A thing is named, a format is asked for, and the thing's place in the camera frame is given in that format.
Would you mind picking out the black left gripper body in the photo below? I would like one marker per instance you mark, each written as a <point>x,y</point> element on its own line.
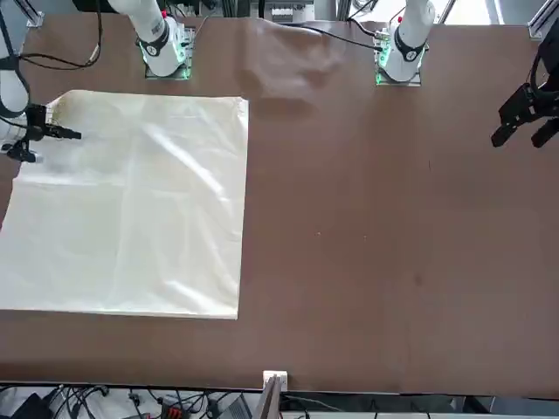
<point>550,61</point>

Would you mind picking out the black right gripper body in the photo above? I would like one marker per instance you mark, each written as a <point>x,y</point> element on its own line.
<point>36,122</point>

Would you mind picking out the cream tablecloth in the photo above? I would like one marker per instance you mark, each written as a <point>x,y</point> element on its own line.
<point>131,209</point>

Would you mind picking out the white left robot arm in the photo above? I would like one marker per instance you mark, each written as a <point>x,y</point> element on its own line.
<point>408,43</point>

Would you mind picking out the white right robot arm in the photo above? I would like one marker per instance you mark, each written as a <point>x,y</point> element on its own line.
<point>157,43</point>

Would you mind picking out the grey power strip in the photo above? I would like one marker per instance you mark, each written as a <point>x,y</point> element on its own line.
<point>288,13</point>

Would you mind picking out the white side bench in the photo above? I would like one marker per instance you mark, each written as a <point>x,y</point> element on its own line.
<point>118,403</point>

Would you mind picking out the black power adapter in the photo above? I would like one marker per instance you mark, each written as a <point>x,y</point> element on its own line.
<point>30,408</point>

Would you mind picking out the red connector block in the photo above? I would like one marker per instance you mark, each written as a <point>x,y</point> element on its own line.
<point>170,411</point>

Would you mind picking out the grey metal box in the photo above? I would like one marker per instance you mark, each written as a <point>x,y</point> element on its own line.
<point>233,408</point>

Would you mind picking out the aluminium frame post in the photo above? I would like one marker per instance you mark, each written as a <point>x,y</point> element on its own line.
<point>36,19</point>
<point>536,28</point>
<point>275,379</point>

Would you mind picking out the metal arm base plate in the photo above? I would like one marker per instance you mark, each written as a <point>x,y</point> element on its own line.
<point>186,65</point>
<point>412,82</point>

